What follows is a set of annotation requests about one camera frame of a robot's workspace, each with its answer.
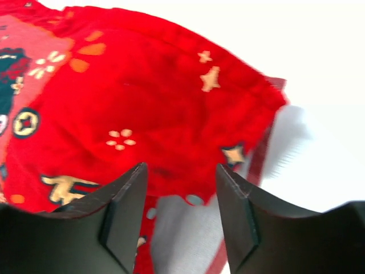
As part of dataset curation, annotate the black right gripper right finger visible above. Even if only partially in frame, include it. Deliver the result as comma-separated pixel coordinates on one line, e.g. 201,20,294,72
216,164,364,274

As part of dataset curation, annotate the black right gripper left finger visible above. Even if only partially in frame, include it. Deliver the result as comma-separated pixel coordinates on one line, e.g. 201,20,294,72
1,163,148,274

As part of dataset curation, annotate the red printed pillowcase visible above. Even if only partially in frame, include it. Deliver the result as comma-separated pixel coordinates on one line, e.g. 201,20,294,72
1,1,286,273

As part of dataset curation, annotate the white pillow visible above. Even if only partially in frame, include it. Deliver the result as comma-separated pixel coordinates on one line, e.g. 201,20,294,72
151,106,310,273

